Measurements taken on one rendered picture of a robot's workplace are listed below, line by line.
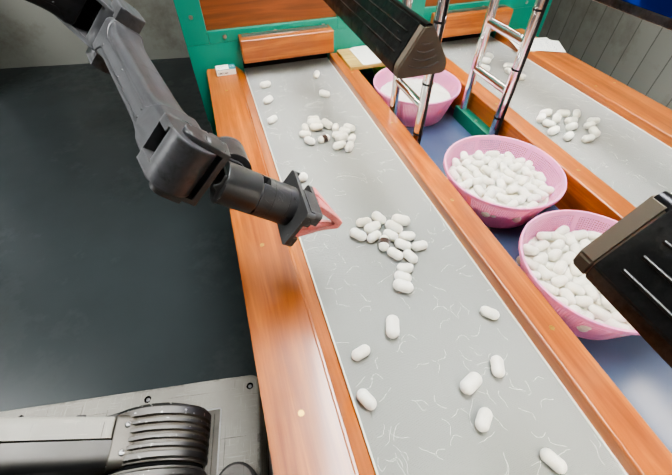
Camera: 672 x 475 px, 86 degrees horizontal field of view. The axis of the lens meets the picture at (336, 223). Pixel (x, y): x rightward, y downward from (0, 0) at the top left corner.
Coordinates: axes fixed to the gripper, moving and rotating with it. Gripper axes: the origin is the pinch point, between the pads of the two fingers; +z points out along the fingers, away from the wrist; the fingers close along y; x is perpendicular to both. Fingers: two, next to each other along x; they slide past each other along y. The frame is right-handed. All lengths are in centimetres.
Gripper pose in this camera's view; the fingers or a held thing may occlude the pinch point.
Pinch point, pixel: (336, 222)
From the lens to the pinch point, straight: 57.1
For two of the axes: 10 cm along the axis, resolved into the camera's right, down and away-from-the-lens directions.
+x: -5.9, 6.7, 4.4
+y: -2.8, -6.9, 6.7
